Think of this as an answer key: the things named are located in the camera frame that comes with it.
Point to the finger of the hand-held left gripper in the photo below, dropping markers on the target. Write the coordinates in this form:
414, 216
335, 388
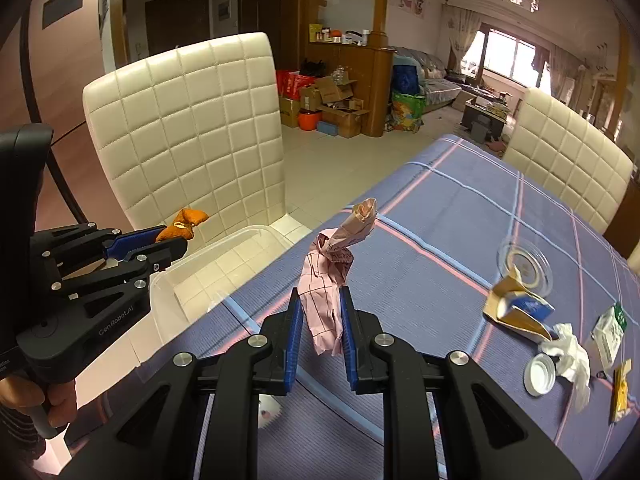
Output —
127, 242
160, 257

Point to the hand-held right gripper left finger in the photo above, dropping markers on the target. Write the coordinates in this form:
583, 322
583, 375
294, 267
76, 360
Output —
295, 345

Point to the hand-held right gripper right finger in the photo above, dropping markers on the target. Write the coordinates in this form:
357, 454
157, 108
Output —
350, 350

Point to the orange wrapper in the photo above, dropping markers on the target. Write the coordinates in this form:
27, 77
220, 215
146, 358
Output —
182, 225

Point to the pink checked wrapper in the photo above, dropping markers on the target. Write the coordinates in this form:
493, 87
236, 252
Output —
325, 285

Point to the person's left forearm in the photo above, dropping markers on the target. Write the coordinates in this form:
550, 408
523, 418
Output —
12, 435

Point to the person's left hand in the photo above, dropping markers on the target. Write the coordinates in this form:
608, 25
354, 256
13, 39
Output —
62, 402

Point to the white paper tag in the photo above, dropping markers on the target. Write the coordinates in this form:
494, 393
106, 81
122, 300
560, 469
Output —
267, 410

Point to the cream quilted dining chair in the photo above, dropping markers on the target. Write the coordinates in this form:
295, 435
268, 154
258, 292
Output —
565, 160
200, 135

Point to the purple plaid tablecloth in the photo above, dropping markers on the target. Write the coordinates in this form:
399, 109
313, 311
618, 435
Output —
450, 210

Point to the torn blue white cardboard box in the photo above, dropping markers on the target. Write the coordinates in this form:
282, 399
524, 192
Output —
525, 310

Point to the white bottle cap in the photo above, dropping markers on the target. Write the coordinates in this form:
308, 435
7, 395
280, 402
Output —
539, 375

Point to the orange bucket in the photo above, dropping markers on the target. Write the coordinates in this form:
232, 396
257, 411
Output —
309, 121

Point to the clear glass dish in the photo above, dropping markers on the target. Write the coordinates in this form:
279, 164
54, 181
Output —
532, 260

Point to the small blue box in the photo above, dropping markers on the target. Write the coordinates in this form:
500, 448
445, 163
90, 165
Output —
326, 128

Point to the red bag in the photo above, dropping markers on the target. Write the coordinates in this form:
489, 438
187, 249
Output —
292, 84

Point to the small white crumpled tissue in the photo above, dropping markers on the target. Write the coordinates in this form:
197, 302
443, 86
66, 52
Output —
570, 355

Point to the pile of cardboard boxes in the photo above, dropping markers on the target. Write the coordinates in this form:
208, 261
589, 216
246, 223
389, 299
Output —
335, 102

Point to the colourful shopping bag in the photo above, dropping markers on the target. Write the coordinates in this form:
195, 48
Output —
407, 112

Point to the grey waste bin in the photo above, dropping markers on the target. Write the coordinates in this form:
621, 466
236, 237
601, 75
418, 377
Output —
481, 130

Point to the green white packet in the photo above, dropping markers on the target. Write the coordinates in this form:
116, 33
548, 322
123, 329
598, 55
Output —
611, 337

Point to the wooden partition cabinet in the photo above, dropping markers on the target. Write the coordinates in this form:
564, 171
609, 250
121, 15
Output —
375, 85

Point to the yellow wrapper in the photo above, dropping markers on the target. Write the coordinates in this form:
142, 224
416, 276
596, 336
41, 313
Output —
620, 390

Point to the dark coffee table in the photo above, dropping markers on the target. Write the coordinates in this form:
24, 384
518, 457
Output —
487, 110

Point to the blue bag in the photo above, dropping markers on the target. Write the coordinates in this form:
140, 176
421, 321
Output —
405, 75

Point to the grey sofa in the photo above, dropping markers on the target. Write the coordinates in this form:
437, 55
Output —
435, 77

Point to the window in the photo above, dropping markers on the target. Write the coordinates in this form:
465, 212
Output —
510, 57

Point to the patterned curtain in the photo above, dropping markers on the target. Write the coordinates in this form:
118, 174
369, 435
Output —
557, 70
460, 35

